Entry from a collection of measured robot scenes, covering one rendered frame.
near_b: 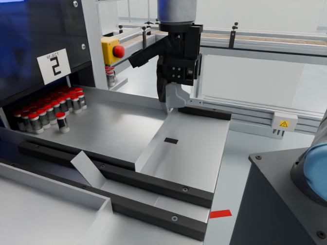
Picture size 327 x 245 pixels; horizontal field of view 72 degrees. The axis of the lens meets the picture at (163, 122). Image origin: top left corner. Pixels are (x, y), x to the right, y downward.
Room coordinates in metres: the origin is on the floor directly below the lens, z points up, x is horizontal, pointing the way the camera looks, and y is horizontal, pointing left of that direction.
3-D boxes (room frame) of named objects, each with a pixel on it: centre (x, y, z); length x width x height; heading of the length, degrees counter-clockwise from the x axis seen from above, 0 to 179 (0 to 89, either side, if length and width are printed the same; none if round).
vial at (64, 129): (0.44, 0.24, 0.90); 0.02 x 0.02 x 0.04
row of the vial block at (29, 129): (0.52, 0.29, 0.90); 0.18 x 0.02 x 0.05; 160
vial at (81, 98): (0.56, 0.23, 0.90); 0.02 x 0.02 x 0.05
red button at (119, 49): (0.74, 0.15, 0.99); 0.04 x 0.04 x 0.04; 70
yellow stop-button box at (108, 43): (0.75, 0.19, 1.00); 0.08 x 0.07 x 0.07; 70
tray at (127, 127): (0.48, 0.16, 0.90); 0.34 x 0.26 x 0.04; 70
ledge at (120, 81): (0.78, 0.22, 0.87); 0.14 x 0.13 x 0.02; 70
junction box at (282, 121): (1.11, -0.70, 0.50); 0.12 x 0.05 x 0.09; 70
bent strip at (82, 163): (0.26, 0.08, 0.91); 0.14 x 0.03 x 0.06; 70
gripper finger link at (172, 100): (0.46, -0.02, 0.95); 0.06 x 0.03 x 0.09; 70
